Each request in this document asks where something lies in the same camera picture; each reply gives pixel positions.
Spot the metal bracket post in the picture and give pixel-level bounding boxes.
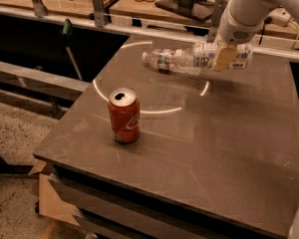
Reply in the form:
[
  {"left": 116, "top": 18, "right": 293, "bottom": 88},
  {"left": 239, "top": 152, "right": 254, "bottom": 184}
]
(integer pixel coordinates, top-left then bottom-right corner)
[
  {"left": 31, "top": 0, "right": 48, "bottom": 18},
  {"left": 92, "top": 0, "right": 108, "bottom": 27},
  {"left": 207, "top": 0, "right": 228, "bottom": 43}
]

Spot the orange soda can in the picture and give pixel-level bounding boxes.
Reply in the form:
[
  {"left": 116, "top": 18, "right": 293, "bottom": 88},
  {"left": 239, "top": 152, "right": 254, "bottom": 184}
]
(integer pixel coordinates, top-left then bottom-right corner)
[{"left": 108, "top": 88, "right": 141, "bottom": 143}]

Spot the clear crumpled water bottle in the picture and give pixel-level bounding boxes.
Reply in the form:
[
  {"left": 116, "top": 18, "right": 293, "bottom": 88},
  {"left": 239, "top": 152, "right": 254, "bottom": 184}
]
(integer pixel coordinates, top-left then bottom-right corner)
[{"left": 142, "top": 49, "right": 201, "bottom": 76}]

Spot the green handled tool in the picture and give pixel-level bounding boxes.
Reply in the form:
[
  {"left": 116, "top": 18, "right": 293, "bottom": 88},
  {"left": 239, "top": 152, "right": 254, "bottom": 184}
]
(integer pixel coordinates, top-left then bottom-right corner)
[{"left": 61, "top": 18, "right": 84, "bottom": 82}]

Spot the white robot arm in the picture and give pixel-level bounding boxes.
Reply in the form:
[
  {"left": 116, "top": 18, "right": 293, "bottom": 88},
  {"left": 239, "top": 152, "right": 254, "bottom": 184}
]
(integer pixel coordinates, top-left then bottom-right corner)
[{"left": 212, "top": 0, "right": 299, "bottom": 71}]

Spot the left metal bracket post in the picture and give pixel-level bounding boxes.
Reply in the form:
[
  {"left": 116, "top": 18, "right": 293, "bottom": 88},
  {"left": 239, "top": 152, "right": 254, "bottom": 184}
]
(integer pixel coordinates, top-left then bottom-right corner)
[{"left": 31, "top": 0, "right": 48, "bottom": 18}]

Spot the right metal bracket post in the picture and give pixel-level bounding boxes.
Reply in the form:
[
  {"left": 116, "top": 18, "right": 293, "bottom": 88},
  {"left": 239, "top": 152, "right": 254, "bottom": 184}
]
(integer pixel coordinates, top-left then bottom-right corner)
[{"left": 207, "top": 0, "right": 228, "bottom": 43}]

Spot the middle metal bracket post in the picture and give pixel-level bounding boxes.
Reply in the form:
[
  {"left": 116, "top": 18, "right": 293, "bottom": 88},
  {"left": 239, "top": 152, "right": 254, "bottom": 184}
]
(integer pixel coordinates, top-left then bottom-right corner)
[{"left": 92, "top": 0, "right": 108, "bottom": 27}]

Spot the metal guard rail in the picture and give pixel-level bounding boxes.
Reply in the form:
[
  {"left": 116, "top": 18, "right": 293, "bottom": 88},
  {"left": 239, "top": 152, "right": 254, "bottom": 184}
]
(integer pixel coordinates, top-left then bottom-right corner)
[{"left": 0, "top": 5, "right": 299, "bottom": 62}]

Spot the white power adapter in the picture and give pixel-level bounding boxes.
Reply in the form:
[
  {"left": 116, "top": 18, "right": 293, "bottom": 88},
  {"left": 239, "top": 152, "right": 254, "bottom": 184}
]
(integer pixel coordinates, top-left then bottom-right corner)
[{"left": 268, "top": 8, "right": 292, "bottom": 27}]

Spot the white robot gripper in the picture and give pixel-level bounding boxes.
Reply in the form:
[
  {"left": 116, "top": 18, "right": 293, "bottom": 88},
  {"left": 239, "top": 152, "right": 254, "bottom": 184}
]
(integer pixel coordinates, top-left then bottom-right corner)
[{"left": 212, "top": 7, "right": 260, "bottom": 72}]

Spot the black monitor stand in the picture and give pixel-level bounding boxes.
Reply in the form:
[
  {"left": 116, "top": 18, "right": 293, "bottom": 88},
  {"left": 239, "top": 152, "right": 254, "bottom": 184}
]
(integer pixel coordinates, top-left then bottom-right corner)
[{"left": 155, "top": 0, "right": 214, "bottom": 22}]

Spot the blue label plastic bottle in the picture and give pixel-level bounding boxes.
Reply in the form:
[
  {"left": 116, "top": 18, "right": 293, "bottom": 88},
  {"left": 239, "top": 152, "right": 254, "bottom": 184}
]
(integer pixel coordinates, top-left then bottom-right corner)
[{"left": 186, "top": 43, "right": 253, "bottom": 70}]

